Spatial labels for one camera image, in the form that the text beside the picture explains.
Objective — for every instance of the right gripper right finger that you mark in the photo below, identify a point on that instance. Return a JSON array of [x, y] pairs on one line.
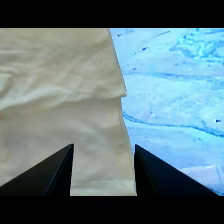
[[156, 176]]

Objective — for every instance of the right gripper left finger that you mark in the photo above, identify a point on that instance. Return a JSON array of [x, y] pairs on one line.
[[50, 176]]

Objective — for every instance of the white garment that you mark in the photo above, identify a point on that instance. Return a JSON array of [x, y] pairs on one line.
[[60, 100]]

